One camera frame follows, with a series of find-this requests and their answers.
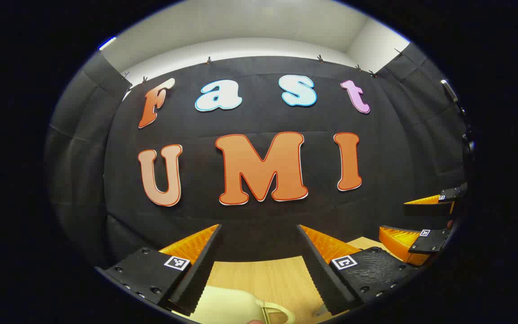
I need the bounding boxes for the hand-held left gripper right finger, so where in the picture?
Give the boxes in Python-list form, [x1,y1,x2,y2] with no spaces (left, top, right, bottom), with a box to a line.
[296,224,421,317]

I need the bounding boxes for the black backdrop cloth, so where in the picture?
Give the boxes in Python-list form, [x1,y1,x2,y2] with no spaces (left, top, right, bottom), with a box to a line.
[45,43,471,270]

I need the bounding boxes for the pale yellow small suitcase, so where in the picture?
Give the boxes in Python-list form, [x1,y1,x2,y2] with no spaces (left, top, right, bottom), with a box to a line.
[183,286,295,324]

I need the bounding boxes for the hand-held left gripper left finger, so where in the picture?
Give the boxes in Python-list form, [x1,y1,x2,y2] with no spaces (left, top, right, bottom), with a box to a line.
[95,224,223,317]

